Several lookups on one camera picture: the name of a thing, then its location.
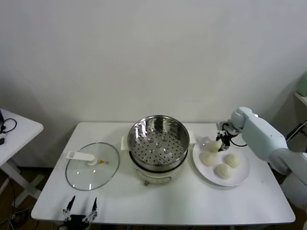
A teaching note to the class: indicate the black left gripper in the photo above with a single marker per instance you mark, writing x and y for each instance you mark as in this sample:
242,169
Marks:
76,218

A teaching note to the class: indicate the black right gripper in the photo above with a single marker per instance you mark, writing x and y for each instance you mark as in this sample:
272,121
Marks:
226,134

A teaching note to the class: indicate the white steamed baozi bun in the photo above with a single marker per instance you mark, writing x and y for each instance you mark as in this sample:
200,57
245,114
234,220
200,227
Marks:
231,160
223,170
213,146
208,158

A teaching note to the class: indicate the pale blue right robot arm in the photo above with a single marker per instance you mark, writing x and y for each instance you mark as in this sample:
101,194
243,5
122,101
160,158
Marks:
263,139

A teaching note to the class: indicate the stainless steel steamer basket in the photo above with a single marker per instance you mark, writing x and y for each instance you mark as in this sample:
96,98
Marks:
144,134

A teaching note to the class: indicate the white round plate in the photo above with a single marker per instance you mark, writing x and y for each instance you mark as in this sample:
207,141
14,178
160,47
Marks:
239,177

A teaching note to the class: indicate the cream electric cooker pot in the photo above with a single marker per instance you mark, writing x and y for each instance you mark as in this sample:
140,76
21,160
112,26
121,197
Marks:
156,177

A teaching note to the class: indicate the white shelf board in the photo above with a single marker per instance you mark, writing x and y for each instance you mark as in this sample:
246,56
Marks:
301,98

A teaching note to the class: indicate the white folding side table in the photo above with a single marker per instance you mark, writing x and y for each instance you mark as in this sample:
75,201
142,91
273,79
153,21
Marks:
21,136

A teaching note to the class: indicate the pale green container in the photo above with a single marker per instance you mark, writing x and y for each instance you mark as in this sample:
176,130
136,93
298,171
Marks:
302,85

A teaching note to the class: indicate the small black device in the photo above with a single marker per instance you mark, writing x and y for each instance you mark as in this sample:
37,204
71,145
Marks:
1,141

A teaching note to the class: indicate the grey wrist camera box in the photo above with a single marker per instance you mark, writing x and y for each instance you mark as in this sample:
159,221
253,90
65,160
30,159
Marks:
220,125

